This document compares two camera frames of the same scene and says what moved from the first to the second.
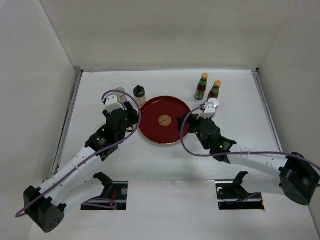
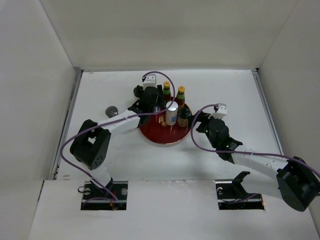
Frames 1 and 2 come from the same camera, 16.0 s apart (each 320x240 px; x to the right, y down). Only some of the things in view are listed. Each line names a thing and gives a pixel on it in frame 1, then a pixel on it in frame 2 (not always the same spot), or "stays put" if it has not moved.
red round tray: x=159 y=117 stays put
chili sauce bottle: x=200 y=90 → x=166 y=93
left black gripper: x=132 y=118 → x=159 y=101
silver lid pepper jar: x=216 y=102 → x=171 y=114
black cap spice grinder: x=139 y=94 stays put
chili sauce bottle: x=214 y=92 → x=180 y=97
